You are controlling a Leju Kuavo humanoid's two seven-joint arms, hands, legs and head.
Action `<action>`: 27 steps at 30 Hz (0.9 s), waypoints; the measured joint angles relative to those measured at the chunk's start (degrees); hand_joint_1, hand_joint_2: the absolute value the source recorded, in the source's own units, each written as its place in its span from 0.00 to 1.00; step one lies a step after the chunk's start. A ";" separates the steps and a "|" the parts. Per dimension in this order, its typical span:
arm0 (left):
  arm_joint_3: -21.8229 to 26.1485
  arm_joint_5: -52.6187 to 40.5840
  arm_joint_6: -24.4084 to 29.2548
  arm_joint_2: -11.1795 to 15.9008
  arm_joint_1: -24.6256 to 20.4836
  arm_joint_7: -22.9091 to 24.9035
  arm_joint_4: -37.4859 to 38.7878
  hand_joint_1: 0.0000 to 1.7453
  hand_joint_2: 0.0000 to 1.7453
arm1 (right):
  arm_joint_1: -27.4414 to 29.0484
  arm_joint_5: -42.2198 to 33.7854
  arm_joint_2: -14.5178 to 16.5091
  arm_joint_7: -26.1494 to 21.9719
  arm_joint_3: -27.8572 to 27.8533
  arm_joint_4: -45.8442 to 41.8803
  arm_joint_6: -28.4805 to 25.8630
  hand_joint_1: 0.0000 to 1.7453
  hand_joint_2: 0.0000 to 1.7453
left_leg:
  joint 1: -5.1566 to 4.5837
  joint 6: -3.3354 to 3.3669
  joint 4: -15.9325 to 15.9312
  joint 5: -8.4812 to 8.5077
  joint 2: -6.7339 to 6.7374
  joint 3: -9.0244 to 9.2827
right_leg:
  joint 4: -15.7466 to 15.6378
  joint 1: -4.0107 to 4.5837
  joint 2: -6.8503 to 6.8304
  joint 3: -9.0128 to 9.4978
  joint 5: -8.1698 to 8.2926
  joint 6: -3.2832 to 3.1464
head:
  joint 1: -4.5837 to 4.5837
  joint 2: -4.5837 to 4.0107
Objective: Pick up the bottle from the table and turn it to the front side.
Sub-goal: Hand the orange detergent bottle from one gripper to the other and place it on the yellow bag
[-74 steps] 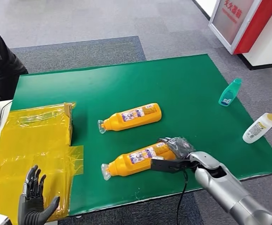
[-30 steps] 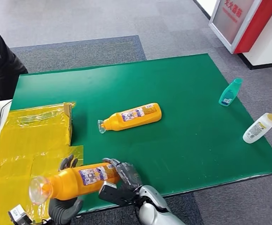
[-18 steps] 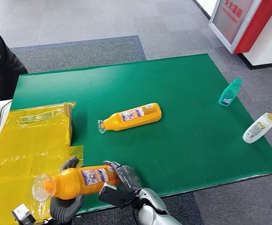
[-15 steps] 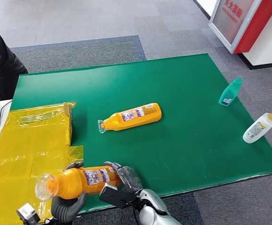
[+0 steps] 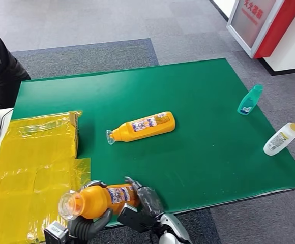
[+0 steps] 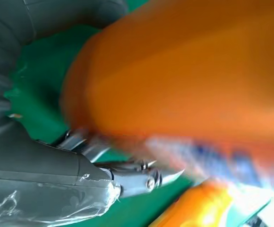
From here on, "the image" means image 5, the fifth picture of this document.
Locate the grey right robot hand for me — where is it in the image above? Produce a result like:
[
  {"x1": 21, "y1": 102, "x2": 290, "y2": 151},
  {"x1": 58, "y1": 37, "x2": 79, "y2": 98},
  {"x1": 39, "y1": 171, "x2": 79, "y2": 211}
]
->
[{"x1": 117, "y1": 176, "x2": 165, "y2": 234}]

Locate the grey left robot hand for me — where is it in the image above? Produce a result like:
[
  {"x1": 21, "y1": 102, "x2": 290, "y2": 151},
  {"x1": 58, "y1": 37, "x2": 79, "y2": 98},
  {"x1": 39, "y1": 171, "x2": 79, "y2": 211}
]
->
[{"x1": 80, "y1": 180, "x2": 114, "y2": 233}]

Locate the orange bottle with clear cap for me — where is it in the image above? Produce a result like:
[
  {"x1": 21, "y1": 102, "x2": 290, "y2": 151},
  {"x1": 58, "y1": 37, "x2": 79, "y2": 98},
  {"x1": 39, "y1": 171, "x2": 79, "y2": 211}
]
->
[
  {"x1": 58, "y1": 183, "x2": 140, "y2": 220},
  {"x1": 106, "y1": 111, "x2": 176, "y2": 146}
]

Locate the teal plastic bottle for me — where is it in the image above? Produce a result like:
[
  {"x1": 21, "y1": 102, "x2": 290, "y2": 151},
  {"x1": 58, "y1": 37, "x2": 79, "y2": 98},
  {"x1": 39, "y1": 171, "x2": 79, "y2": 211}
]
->
[{"x1": 237, "y1": 84, "x2": 264, "y2": 116}]

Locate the white bottle with yellow cap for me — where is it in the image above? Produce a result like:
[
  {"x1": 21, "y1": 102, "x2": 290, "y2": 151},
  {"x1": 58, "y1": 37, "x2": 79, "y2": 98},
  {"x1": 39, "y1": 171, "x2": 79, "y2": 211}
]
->
[{"x1": 263, "y1": 123, "x2": 295, "y2": 157}]

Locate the green table mat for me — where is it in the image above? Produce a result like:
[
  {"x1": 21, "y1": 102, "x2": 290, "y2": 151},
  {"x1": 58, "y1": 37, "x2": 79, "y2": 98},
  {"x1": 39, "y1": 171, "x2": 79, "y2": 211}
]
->
[{"x1": 11, "y1": 57, "x2": 295, "y2": 227}]

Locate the yellow film-wrapped cardboard box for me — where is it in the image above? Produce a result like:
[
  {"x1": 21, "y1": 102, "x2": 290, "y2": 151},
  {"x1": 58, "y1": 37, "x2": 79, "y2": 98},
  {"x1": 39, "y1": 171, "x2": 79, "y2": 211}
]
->
[{"x1": 0, "y1": 110, "x2": 91, "y2": 244}]

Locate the person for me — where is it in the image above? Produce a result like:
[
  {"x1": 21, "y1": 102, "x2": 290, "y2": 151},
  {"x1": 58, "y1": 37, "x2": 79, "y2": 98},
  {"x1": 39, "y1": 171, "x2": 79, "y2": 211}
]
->
[{"x1": 0, "y1": 24, "x2": 31, "y2": 111}]

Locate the red and white sign cabinet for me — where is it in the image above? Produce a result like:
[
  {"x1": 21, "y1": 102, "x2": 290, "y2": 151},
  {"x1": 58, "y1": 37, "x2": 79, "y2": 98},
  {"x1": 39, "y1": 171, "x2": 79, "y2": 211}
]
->
[{"x1": 226, "y1": 0, "x2": 295, "y2": 59}]

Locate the white platform with black base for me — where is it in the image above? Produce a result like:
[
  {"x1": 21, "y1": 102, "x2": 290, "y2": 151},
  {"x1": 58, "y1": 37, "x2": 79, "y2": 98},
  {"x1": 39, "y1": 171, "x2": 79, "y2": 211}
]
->
[{"x1": 258, "y1": 0, "x2": 295, "y2": 76}]

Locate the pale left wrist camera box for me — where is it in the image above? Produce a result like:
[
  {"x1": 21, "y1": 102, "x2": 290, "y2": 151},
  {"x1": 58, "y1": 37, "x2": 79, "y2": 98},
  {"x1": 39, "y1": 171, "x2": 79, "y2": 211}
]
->
[{"x1": 43, "y1": 220, "x2": 69, "y2": 244}]

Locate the black device cable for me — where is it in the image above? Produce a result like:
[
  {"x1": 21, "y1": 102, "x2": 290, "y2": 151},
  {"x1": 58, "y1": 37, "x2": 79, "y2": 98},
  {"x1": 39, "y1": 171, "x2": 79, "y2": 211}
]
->
[{"x1": 0, "y1": 108, "x2": 14, "y2": 136}]

